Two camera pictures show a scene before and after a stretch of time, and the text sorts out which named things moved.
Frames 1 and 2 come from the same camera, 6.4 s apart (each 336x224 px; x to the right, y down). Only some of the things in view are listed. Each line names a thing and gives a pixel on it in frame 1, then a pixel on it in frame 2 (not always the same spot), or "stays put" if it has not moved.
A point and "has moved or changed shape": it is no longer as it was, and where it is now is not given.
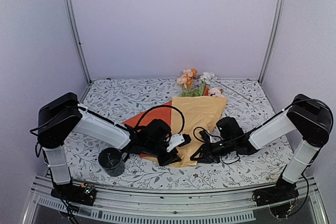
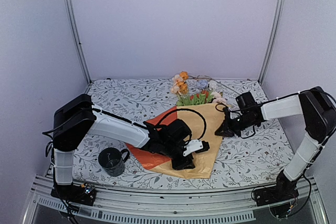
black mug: x=112 y=160 stays put
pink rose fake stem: x=214 y=92 -> x=218 y=97
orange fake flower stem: x=189 y=77 -> x=182 y=85
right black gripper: x=207 y=157 -> x=228 y=128
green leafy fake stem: x=197 y=91 -> x=197 y=98
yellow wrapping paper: x=190 y=115 has moved or changed shape
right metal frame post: x=274 y=28 stays put
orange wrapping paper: x=162 y=112 has moved or changed shape
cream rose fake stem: x=182 y=80 -> x=175 y=88
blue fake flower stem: x=207 y=78 -> x=203 y=84
